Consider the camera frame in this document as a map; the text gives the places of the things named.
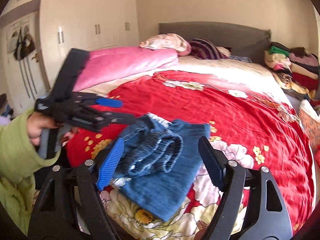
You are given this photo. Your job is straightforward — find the floral cream pillow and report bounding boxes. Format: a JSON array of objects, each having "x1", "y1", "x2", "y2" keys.
[{"x1": 139, "y1": 34, "x2": 191, "y2": 57}]

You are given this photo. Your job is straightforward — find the left hand red nails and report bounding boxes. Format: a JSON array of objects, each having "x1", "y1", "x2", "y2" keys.
[{"x1": 26, "y1": 112, "x2": 79, "y2": 147}]

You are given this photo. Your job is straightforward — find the floral fabric basket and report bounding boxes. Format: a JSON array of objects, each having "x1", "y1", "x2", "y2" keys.
[{"x1": 298, "y1": 100, "x2": 320, "y2": 153}]

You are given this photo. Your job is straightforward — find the stack of folded clothes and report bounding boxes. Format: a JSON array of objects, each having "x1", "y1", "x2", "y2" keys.
[{"x1": 264, "y1": 42, "x2": 319, "y2": 100}]

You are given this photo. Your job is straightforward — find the blue denim pants lace hem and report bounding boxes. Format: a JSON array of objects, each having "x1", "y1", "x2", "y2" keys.
[{"x1": 112, "y1": 113, "x2": 210, "y2": 222}]

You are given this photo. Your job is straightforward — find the grey headboard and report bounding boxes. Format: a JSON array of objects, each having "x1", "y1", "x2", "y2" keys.
[{"x1": 158, "y1": 22, "x2": 271, "y2": 65}]

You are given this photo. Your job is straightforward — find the pink quilt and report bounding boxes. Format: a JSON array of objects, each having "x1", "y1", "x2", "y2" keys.
[{"x1": 73, "y1": 47, "x2": 178, "y2": 91}]

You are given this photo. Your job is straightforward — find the cream wardrobe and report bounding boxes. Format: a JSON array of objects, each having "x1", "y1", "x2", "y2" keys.
[{"x1": 1, "y1": 0, "x2": 139, "y2": 114}]

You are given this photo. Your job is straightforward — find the striped dark pillow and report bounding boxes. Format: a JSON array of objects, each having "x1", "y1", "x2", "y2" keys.
[{"x1": 189, "y1": 38, "x2": 231, "y2": 60}]

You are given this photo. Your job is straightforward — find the red floral bedspread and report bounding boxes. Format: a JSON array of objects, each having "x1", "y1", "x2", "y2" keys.
[{"x1": 63, "y1": 55, "x2": 316, "y2": 240}]

